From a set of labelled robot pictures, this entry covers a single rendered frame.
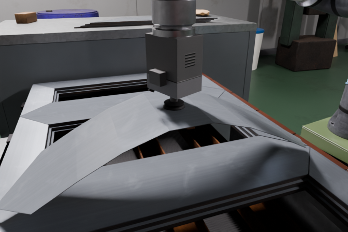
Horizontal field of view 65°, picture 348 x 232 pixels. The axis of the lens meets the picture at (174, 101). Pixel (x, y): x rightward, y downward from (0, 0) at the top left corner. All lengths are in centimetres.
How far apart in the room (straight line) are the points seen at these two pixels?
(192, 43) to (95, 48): 87
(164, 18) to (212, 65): 105
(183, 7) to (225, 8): 441
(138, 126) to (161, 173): 17
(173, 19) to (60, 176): 32
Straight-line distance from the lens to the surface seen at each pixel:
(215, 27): 144
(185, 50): 45
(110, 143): 48
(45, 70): 132
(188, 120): 47
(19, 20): 169
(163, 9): 45
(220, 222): 94
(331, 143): 111
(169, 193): 58
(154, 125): 47
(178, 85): 46
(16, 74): 134
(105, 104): 98
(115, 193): 59
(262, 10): 542
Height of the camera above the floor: 123
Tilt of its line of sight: 23 degrees down
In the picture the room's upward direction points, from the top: straight up
